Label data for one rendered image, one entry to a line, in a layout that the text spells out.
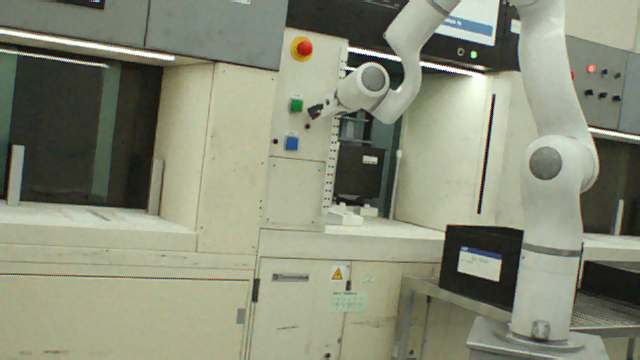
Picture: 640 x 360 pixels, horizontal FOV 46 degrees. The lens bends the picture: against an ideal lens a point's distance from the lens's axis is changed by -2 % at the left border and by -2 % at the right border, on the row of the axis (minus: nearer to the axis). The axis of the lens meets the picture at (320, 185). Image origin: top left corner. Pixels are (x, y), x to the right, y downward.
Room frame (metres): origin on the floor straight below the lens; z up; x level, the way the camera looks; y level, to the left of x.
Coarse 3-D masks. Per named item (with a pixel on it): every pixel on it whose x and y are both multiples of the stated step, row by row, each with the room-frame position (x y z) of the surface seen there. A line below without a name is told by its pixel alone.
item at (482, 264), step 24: (456, 240) 2.08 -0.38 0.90; (480, 240) 2.02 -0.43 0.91; (504, 240) 1.96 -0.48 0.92; (456, 264) 2.07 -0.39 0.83; (480, 264) 2.01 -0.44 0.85; (504, 264) 1.95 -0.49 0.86; (456, 288) 2.06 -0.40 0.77; (480, 288) 2.00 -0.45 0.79; (504, 288) 1.94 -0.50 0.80; (576, 288) 2.07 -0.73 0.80
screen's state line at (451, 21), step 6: (450, 18) 2.28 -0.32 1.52; (456, 18) 2.29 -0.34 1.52; (462, 18) 2.30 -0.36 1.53; (444, 24) 2.27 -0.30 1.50; (450, 24) 2.28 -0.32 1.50; (456, 24) 2.30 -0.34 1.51; (462, 24) 2.31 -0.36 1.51; (468, 24) 2.32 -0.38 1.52; (474, 24) 2.33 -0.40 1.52; (480, 24) 2.34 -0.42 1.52; (468, 30) 2.32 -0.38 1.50; (474, 30) 2.33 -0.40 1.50; (480, 30) 2.34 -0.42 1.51; (486, 30) 2.35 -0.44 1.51; (492, 30) 2.37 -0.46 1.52
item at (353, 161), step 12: (348, 120) 2.83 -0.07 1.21; (360, 120) 2.83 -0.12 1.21; (348, 132) 2.84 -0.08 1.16; (348, 144) 2.74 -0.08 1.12; (372, 144) 2.90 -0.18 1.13; (348, 156) 2.75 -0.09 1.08; (360, 156) 2.77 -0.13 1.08; (372, 156) 2.80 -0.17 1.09; (336, 168) 2.72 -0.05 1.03; (348, 168) 2.75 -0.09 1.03; (360, 168) 2.77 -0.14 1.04; (372, 168) 2.80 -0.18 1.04; (336, 180) 2.73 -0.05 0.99; (348, 180) 2.75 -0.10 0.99; (360, 180) 2.78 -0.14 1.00; (372, 180) 2.80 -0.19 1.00; (336, 192) 2.73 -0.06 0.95; (348, 192) 2.75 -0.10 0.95; (360, 192) 2.78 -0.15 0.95; (372, 192) 2.81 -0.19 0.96; (336, 204) 2.76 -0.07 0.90; (360, 204) 2.82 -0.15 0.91
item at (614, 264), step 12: (588, 264) 2.27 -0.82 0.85; (600, 264) 2.24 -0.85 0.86; (612, 264) 2.25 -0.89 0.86; (624, 264) 2.28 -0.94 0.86; (636, 264) 2.32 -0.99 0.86; (588, 276) 2.27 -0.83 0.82; (600, 276) 2.23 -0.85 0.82; (612, 276) 2.19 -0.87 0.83; (624, 276) 2.16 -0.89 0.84; (636, 276) 2.12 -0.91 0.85; (588, 288) 2.26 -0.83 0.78; (600, 288) 2.22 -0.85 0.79; (612, 288) 2.19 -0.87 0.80; (624, 288) 2.15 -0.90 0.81; (636, 288) 2.12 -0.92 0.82; (612, 300) 2.18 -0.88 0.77; (624, 300) 2.15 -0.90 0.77; (636, 300) 2.11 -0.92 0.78
